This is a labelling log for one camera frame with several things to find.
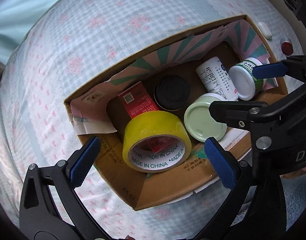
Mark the small red jar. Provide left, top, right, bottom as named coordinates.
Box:
left=280, top=37, right=293, bottom=56

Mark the yellow tape roll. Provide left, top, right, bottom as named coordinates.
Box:
left=123, top=111, right=192, bottom=173

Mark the open cardboard box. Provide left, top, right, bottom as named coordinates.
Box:
left=64, top=15, right=275, bottom=211

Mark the pink red box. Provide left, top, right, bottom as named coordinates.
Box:
left=118, top=81, right=159, bottom=119

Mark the pale green lid jar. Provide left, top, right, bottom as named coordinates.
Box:
left=184, top=93, right=227, bottom=142

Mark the white pill bottle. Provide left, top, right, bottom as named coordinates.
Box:
left=195, top=56, right=239, bottom=101

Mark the checkered floral bed sheet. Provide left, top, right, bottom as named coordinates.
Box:
left=0, top=0, right=303, bottom=225

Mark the light blue hanging cloth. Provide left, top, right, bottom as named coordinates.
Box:
left=0, top=0, right=58, bottom=64

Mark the white-lid green jar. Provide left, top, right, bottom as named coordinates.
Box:
left=228, top=57, right=267, bottom=101

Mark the black lid white jar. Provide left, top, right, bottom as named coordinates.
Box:
left=153, top=74, right=190, bottom=111

